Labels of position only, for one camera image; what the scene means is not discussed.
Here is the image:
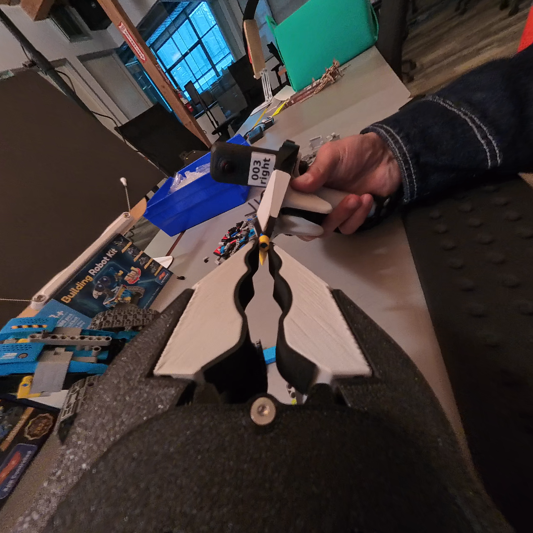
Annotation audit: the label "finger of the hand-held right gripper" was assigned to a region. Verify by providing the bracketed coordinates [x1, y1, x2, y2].
[255, 170, 293, 240]

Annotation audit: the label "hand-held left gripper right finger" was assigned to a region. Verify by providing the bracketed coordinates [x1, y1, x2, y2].
[268, 245, 372, 395]

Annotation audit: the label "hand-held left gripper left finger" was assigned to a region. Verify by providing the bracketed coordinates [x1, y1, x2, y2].
[152, 242, 257, 381]

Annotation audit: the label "pile of small brick pieces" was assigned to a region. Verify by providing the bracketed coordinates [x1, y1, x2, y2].
[204, 217, 259, 267]

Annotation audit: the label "grey desk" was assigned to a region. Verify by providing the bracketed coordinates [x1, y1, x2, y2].
[144, 46, 473, 463]

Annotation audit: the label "person's right hand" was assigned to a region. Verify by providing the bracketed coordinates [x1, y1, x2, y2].
[291, 132, 404, 237]

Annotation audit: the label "small grey device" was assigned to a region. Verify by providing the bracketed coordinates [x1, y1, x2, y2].
[246, 117, 275, 140]

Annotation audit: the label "blue plastic bin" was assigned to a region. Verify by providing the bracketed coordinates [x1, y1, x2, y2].
[143, 133, 252, 237]

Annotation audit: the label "clear plastic bags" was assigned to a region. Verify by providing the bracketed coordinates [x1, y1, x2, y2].
[169, 162, 213, 194]

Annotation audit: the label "wooden model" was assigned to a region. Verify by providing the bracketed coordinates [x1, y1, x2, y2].
[306, 60, 346, 90]

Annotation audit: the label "oval wooden board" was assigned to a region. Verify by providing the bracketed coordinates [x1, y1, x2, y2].
[243, 19, 267, 80]

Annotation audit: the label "black monitor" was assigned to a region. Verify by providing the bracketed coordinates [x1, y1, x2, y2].
[114, 102, 209, 175]

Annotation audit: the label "white backdrop base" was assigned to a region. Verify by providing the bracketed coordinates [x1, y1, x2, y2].
[31, 177, 173, 311]

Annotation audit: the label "large paned window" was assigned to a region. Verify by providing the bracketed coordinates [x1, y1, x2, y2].
[148, 0, 234, 94]

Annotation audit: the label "blue grey tracked toy robot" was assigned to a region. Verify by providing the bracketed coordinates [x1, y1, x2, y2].
[0, 303, 161, 444]

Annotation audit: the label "wooden support beam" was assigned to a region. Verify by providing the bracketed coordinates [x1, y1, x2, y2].
[96, 0, 213, 146]

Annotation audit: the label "dark backdrop screen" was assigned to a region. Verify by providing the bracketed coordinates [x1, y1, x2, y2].
[0, 69, 167, 317]

